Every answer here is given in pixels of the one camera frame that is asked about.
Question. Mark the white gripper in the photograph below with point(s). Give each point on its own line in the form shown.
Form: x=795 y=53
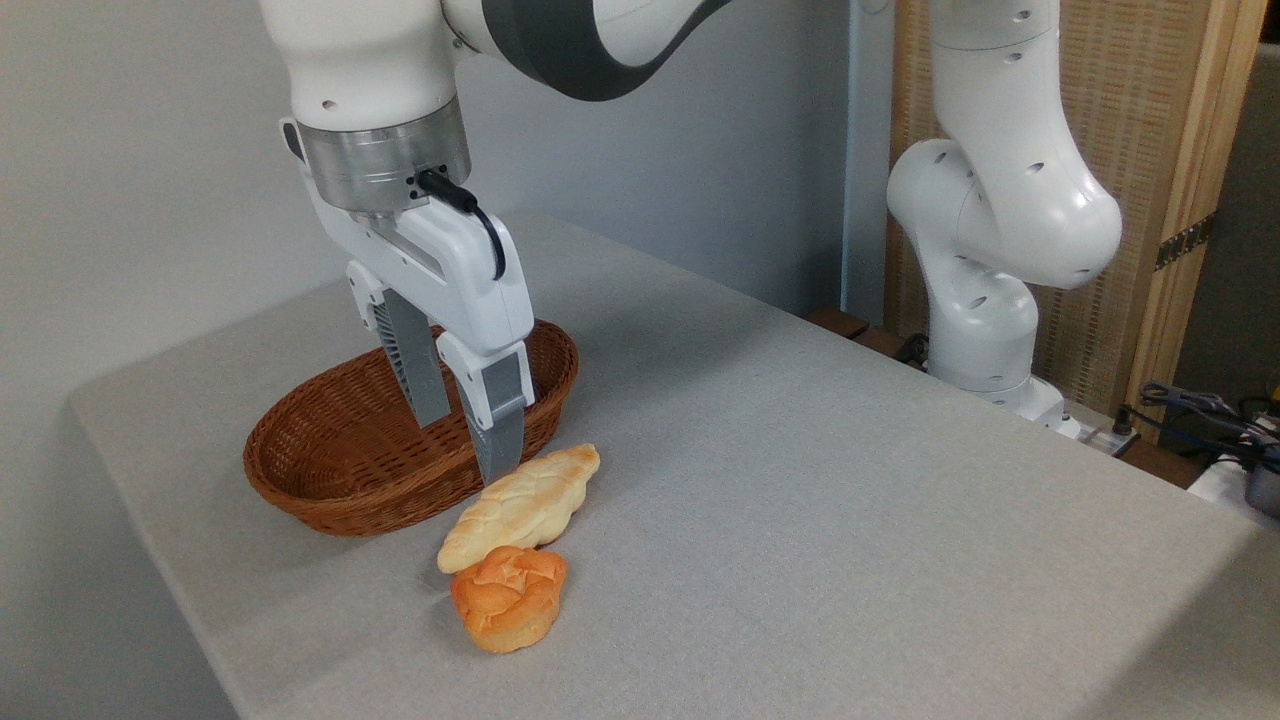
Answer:
x=460 y=270

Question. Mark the orange round bread roll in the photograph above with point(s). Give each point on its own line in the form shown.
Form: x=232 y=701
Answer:
x=505 y=600

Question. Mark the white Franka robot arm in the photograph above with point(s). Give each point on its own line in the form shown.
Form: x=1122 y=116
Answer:
x=1000 y=200

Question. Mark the pale braided bread loaf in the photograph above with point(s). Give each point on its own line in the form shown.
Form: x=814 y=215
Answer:
x=520 y=510

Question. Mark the brown wicker oval basket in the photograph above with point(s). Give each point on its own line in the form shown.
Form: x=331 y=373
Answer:
x=330 y=450

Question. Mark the grey tablecloth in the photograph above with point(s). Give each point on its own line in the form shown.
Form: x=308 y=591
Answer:
x=800 y=500

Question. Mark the dark wooden plank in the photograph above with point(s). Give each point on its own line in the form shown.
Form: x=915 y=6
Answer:
x=850 y=328

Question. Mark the metal screen hinge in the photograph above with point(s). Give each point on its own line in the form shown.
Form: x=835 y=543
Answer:
x=1185 y=242

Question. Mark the grey device with white base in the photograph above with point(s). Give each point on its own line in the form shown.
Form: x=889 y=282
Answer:
x=1262 y=490

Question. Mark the woven folding screen wooden frame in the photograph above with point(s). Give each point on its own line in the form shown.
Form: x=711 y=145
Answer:
x=1130 y=120

